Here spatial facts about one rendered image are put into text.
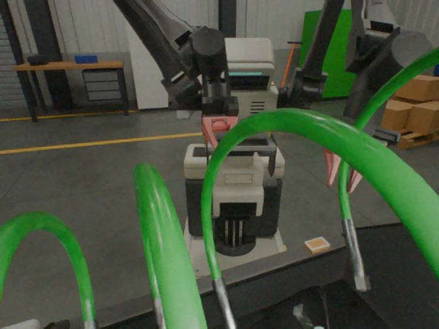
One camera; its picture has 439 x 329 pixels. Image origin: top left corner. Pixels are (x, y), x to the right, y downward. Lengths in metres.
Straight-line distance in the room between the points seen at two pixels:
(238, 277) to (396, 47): 0.48
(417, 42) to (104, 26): 6.16
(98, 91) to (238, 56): 4.42
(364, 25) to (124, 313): 0.65
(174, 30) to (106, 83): 4.59
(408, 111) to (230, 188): 3.70
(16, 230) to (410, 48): 0.46
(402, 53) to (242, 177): 0.83
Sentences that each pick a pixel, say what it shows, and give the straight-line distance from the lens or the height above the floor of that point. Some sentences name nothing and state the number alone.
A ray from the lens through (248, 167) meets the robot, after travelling 1.15.
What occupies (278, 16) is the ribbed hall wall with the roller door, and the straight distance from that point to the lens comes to 7.14.
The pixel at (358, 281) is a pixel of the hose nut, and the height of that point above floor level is 1.11.
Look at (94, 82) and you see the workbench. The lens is 5.23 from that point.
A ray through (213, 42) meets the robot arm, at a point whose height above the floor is 1.39.
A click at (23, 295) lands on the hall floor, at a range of 2.14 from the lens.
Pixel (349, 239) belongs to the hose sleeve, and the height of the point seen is 1.14.
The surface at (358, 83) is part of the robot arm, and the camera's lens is 0.51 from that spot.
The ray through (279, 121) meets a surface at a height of 1.37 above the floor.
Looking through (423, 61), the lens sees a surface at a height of 1.39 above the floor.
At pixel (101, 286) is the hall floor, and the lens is 1.97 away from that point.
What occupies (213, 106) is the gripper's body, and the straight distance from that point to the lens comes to 0.52.
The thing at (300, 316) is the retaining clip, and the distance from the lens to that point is 0.40.
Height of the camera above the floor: 1.41
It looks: 27 degrees down
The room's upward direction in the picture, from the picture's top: straight up
